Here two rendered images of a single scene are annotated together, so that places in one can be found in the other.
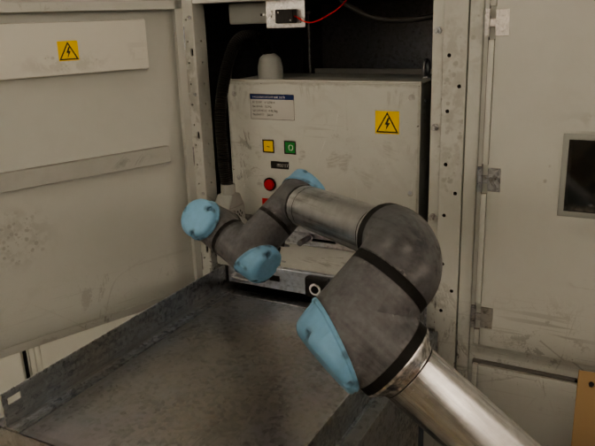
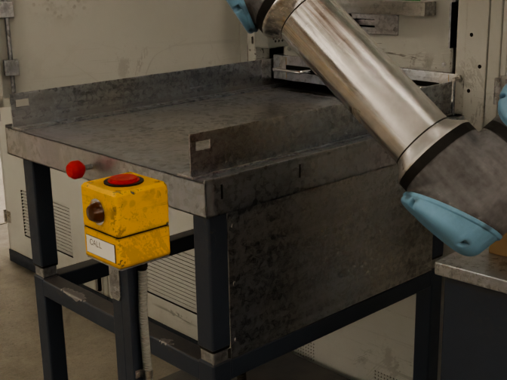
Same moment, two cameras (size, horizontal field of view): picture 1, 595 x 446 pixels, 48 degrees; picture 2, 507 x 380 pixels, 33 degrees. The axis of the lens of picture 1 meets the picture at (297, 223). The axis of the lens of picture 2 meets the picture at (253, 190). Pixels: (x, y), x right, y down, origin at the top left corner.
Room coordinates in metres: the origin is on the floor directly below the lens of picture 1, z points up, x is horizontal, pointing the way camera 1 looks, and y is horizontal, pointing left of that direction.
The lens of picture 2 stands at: (-0.36, -0.44, 1.18)
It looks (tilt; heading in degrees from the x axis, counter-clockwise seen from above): 16 degrees down; 19
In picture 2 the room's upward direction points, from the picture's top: 1 degrees counter-clockwise
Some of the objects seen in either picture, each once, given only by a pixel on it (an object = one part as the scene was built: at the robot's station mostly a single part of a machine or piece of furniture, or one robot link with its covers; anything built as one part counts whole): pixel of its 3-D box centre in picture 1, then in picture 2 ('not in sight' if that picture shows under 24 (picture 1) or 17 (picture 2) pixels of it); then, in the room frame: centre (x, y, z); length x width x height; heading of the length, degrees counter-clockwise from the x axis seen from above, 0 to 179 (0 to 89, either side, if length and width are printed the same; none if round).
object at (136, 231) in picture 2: not in sight; (125, 219); (0.56, 0.04, 0.85); 0.08 x 0.08 x 0.10; 62
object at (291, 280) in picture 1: (323, 282); (363, 75); (1.56, -0.06, 0.89); 0.54 x 0.05 x 0.06; 62
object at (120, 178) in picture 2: not in sight; (124, 183); (0.56, 0.04, 0.90); 0.04 x 0.04 x 0.02
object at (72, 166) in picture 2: not in sight; (80, 168); (0.89, 0.30, 0.82); 0.04 x 0.03 x 0.03; 152
